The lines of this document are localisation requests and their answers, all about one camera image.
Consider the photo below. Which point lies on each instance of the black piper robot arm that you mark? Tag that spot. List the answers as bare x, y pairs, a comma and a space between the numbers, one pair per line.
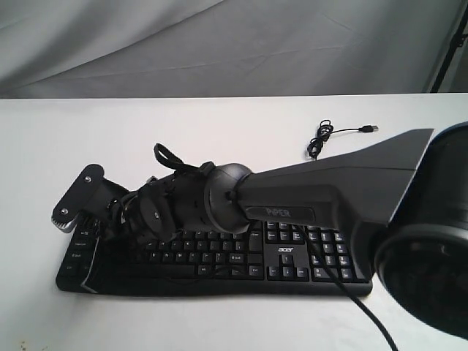
396, 210

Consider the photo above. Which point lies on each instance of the black stand pole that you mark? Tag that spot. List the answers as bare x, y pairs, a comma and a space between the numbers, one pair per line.
450, 73

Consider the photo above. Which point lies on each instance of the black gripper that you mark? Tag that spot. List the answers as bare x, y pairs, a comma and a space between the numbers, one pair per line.
159, 210

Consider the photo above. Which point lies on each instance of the grey backdrop cloth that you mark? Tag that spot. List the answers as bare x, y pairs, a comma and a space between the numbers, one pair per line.
136, 49

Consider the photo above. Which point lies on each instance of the black acer keyboard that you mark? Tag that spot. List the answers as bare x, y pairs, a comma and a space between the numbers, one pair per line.
271, 258

